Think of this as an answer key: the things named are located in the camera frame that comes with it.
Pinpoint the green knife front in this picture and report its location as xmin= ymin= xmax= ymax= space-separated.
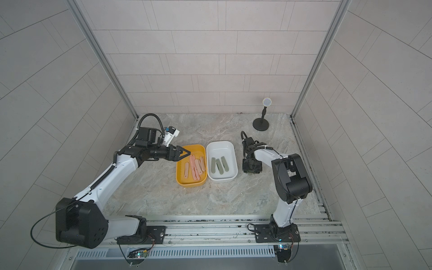
xmin=210 ymin=157 xmax=216 ymax=174

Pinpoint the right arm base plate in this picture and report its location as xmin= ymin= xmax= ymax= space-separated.
xmin=250 ymin=222 xmax=301 ymax=244

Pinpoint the circuit board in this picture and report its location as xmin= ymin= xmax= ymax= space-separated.
xmin=273 ymin=243 xmax=294 ymax=264
xmin=127 ymin=249 xmax=150 ymax=259

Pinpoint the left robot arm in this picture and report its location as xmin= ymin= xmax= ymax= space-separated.
xmin=53 ymin=120 xmax=191 ymax=249

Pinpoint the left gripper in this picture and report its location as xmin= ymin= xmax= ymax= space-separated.
xmin=147 ymin=143 xmax=191 ymax=162

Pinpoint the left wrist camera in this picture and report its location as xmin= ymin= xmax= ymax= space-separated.
xmin=163 ymin=126 xmax=180 ymax=147

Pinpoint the pink fruit knife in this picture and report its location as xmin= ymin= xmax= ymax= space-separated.
xmin=184 ymin=162 xmax=190 ymax=179

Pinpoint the black stand with round disc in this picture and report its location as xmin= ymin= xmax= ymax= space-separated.
xmin=253 ymin=97 xmax=272 ymax=131

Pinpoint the aluminium mounting rail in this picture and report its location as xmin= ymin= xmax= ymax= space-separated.
xmin=97 ymin=215 xmax=350 ymax=249

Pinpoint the green knife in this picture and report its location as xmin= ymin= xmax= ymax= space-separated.
xmin=220 ymin=156 xmax=230 ymax=172
xmin=210 ymin=157 xmax=216 ymax=174
xmin=216 ymin=159 xmax=224 ymax=175

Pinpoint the white plastic storage box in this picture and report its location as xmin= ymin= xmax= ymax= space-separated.
xmin=206 ymin=141 xmax=239 ymax=183

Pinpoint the yellow plastic storage box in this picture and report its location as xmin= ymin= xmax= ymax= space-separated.
xmin=176 ymin=145 xmax=207 ymax=187

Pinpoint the right circuit board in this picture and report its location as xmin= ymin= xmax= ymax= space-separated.
xmin=273 ymin=243 xmax=294 ymax=264

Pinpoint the long pink ceramic knife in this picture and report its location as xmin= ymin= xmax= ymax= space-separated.
xmin=189 ymin=155 xmax=199 ymax=182

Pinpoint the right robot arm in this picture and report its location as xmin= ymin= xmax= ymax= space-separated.
xmin=241 ymin=131 xmax=313 ymax=239

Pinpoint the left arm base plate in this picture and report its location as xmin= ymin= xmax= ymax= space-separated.
xmin=117 ymin=226 xmax=167 ymax=245

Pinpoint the left circuit board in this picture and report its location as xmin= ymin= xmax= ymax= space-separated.
xmin=127 ymin=249 xmax=150 ymax=259

